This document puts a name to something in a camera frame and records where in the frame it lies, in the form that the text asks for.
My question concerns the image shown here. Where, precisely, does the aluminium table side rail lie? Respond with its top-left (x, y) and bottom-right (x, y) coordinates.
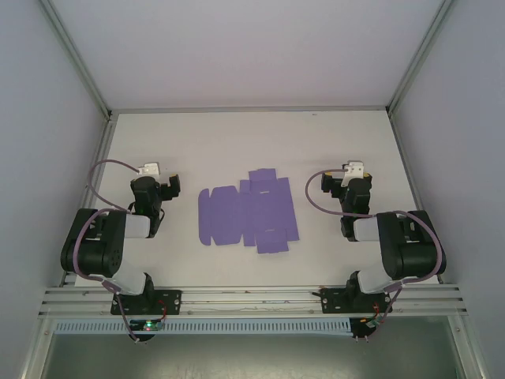
top-left (388, 112), bottom-right (445, 285)
top-left (58, 114), bottom-right (118, 287)

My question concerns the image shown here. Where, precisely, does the aluminium mounting rail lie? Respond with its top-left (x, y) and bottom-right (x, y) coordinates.
top-left (37, 284), bottom-right (470, 317)

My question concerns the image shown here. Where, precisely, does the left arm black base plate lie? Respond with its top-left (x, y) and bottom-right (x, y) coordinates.
top-left (110, 289), bottom-right (183, 316)

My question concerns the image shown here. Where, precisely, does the aluminium frame crossbar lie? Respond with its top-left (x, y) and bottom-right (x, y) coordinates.
top-left (108, 104), bottom-right (390, 115)

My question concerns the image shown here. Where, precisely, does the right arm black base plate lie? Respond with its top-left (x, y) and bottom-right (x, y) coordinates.
top-left (320, 287), bottom-right (391, 315)

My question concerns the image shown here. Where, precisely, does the aluminium frame post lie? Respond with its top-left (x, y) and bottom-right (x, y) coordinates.
top-left (39, 0), bottom-right (114, 119)
top-left (385, 0), bottom-right (455, 116)

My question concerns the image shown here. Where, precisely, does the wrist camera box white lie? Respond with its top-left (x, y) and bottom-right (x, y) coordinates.
top-left (137, 160), bottom-right (162, 178)
top-left (341, 159), bottom-right (365, 187)

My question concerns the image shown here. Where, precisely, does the purple paper box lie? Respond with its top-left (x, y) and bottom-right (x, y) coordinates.
top-left (197, 167), bottom-right (301, 256)

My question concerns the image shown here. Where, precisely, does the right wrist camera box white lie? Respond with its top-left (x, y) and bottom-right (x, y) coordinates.
top-left (341, 159), bottom-right (365, 187)

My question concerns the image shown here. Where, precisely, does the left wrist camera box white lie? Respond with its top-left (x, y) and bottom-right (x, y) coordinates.
top-left (137, 160), bottom-right (162, 178)

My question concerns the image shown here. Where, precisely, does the white slotted cable duct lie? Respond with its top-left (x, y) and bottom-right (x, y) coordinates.
top-left (53, 318), bottom-right (353, 335)

